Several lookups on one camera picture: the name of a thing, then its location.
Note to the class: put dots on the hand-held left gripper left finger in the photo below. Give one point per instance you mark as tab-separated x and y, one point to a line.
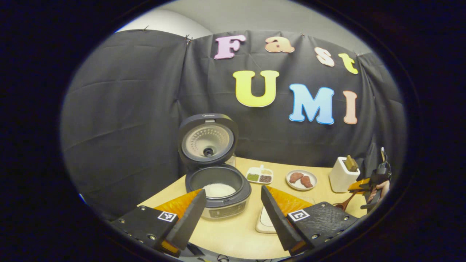
189	222

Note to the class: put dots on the brown fried chicken piece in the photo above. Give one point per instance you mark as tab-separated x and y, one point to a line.
295	177
307	181

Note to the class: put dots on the cream rectangular tray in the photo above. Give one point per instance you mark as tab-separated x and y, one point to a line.
264	222

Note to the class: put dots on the small clear glass bottle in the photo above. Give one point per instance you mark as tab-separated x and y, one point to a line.
231	161

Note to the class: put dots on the white rice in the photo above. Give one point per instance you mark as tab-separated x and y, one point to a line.
218	190

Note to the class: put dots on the flat wooden utensil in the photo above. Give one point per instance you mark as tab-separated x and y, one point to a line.
354	163
348	164

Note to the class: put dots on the black backdrop cloth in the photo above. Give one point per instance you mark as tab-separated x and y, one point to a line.
127	109

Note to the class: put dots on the brown wooden spoon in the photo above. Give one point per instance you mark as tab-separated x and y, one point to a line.
342	206

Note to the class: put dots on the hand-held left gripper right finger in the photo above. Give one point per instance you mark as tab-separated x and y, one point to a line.
276	222

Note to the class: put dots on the round white plate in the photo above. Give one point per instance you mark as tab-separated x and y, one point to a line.
295	186

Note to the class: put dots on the dark grey rice cooker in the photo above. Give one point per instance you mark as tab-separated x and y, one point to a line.
207	160

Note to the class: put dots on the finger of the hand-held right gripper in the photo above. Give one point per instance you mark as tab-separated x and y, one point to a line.
358	184

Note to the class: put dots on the white divided bean dish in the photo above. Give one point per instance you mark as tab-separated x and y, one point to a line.
259	175

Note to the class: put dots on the white chopstick holder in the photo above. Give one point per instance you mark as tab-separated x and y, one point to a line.
340	180

